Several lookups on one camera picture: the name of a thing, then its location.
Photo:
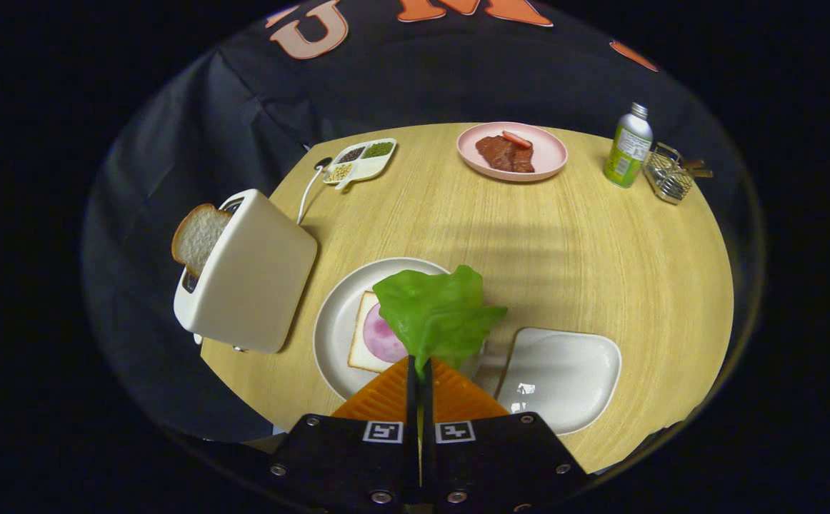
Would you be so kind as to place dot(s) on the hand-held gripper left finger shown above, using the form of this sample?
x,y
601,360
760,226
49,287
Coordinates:
x,y
343,457

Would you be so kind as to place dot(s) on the white rounded square dish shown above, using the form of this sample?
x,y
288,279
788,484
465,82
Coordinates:
x,y
565,371

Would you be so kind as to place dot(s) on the red-brown meat slices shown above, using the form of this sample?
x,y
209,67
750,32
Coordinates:
x,y
504,155

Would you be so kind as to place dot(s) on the white sandwich bread slice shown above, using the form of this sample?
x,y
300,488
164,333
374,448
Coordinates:
x,y
359,350

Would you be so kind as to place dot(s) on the pile of green beans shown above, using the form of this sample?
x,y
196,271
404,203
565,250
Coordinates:
x,y
378,149

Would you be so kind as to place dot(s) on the pink ham slice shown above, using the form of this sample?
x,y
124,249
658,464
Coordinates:
x,y
383,339

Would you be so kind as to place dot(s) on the pile of yellow beans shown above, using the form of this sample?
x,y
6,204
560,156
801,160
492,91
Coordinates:
x,y
339,172

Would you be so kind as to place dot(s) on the pink round plate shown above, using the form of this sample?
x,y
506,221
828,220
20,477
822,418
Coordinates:
x,y
547,153

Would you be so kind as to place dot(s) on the pile of dark red beans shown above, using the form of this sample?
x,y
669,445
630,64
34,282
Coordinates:
x,y
351,154

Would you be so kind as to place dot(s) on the white toaster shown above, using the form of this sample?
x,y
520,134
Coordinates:
x,y
251,278

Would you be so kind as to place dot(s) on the white round plate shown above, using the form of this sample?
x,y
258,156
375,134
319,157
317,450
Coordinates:
x,y
336,321

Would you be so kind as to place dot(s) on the toasted bread slice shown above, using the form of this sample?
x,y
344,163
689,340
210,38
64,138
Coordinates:
x,y
197,235

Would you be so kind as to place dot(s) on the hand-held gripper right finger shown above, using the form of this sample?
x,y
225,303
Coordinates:
x,y
501,457

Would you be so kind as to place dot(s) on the white divided snack dish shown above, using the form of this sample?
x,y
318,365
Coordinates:
x,y
366,170

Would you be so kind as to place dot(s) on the green label metal bottle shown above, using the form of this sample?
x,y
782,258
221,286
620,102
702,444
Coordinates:
x,y
628,150

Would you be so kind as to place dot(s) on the green lettuce leaf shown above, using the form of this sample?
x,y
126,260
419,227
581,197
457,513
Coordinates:
x,y
436,307

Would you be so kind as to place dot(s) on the pink sausage slice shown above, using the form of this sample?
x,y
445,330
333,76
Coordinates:
x,y
516,138

